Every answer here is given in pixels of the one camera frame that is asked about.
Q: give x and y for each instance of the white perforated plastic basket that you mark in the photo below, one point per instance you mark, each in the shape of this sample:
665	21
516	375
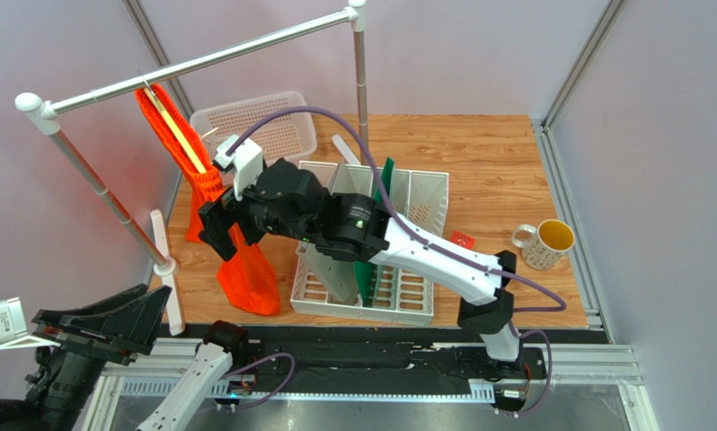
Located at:
291	137

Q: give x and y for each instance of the white plastic file organizer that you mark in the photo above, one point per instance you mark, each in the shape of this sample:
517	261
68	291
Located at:
399	295

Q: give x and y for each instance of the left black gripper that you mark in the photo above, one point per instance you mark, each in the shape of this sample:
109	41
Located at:
135	322

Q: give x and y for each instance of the small red cube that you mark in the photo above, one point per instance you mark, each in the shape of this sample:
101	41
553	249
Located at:
462	239

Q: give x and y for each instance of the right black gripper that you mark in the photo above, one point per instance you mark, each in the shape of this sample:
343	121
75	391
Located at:
220	222

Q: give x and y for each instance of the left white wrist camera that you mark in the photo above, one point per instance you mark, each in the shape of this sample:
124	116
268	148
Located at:
13	328

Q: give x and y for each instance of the white metal clothes rack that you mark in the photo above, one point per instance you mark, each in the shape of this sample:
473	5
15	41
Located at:
44	114

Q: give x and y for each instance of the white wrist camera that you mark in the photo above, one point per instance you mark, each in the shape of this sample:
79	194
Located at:
245	163
13	328

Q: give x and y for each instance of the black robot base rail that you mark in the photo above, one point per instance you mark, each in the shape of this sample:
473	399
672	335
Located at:
390	361

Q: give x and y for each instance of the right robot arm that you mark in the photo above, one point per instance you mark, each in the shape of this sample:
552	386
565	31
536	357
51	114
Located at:
356	228

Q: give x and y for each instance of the yellow clothes hanger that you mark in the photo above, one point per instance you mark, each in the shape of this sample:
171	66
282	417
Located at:
174	128

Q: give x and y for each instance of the grey folder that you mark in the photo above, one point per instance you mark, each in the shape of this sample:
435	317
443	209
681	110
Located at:
336	277

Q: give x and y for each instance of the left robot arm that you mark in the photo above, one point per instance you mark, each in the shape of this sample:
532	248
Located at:
214	357

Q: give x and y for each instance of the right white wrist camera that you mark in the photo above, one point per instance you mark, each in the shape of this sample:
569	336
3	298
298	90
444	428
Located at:
245	163

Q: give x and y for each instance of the white patterned mug yellow inside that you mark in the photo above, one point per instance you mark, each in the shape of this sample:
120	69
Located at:
542	246

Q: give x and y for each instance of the orange shorts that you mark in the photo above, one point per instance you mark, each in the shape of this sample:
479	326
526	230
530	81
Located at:
248	279

